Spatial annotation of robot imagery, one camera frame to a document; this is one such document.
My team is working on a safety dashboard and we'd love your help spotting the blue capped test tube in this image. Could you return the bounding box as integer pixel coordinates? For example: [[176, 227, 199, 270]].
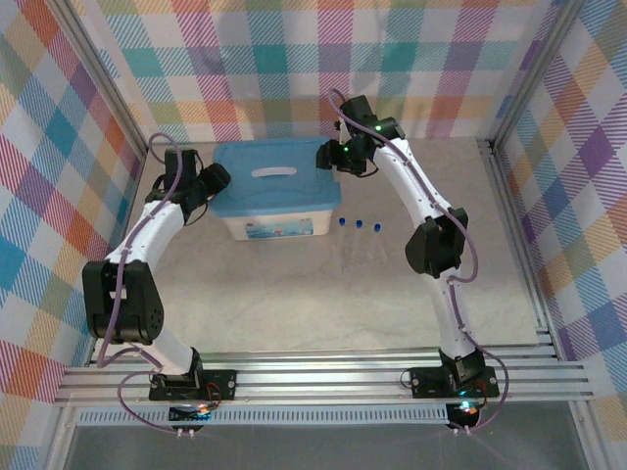
[[370, 223, 386, 263], [336, 217, 350, 268], [353, 219, 367, 265]]

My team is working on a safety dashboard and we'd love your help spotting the blue plastic bin lid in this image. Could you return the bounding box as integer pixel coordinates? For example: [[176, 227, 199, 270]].
[[210, 138, 343, 220]]

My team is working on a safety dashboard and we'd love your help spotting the translucent plastic storage bin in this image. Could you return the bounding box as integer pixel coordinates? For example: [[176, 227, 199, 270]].
[[219, 201, 340, 242]]

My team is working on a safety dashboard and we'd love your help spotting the aluminium side rail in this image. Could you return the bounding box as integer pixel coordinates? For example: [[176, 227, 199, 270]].
[[477, 138, 564, 361], [87, 146, 149, 366]]

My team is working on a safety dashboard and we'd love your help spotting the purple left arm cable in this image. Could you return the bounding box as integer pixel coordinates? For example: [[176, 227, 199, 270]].
[[97, 132, 207, 437]]

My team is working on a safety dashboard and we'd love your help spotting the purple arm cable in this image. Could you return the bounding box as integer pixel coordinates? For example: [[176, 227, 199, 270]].
[[327, 87, 510, 437], [97, 132, 207, 437]]

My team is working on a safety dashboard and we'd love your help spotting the aluminium frame post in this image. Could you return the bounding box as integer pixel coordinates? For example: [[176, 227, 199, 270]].
[[48, 0, 151, 156], [488, 0, 589, 148]]

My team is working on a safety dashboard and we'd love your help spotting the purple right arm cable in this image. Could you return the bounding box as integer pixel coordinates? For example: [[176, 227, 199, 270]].
[[327, 87, 510, 437]]

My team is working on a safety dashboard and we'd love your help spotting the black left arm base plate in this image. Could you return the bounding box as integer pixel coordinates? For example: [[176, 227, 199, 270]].
[[148, 369, 239, 401]]

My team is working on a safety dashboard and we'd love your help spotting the aluminium mounting rail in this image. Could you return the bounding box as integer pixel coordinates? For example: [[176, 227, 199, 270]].
[[52, 347, 594, 407]]

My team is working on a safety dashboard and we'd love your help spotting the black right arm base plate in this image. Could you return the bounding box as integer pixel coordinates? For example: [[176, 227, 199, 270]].
[[409, 364, 501, 399]]

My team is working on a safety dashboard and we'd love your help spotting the slotted grey cable duct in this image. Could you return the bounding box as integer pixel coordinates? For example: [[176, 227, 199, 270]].
[[77, 408, 450, 426]]

